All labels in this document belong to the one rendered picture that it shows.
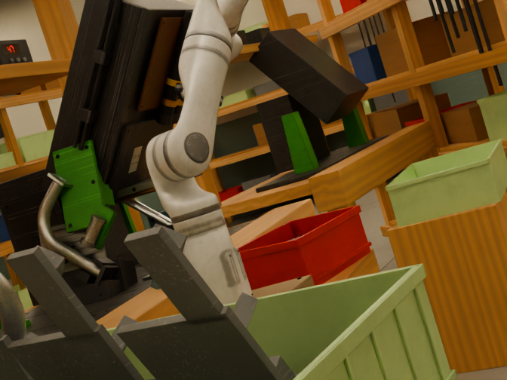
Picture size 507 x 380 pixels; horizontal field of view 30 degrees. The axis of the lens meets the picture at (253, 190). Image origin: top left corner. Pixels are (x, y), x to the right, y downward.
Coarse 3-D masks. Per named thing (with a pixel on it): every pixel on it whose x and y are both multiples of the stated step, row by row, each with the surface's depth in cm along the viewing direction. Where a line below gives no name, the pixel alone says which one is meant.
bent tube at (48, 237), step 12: (60, 180) 231; (48, 192) 232; (48, 204) 232; (48, 216) 233; (48, 228) 232; (48, 240) 231; (60, 252) 229; (72, 252) 228; (84, 264) 226; (96, 264) 226; (96, 276) 225
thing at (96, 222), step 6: (96, 216) 226; (90, 222) 227; (96, 222) 226; (102, 222) 226; (90, 228) 226; (96, 228) 226; (84, 234) 227; (90, 234) 226; (96, 234) 227; (84, 240) 227; (90, 240) 227; (96, 240) 227; (90, 246) 227
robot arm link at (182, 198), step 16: (160, 144) 166; (160, 160) 166; (160, 176) 168; (176, 176) 166; (160, 192) 168; (176, 192) 169; (192, 192) 169; (208, 192) 170; (176, 208) 166; (192, 208) 165; (208, 208) 166
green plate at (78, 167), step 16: (64, 160) 235; (80, 160) 233; (96, 160) 233; (64, 176) 235; (80, 176) 233; (96, 176) 231; (64, 192) 234; (80, 192) 233; (96, 192) 231; (64, 208) 234; (80, 208) 232; (96, 208) 230; (80, 224) 232
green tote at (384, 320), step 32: (320, 288) 127; (352, 288) 125; (384, 288) 123; (416, 288) 117; (256, 320) 133; (288, 320) 131; (320, 320) 128; (352, 320) 126; (384, 320) 108; (416, 320) 116; (128, 352) 144; (288, 352) 132; (320, 352) 129; (352, 352) 99; (384, 352) 105; (416, 352) 114
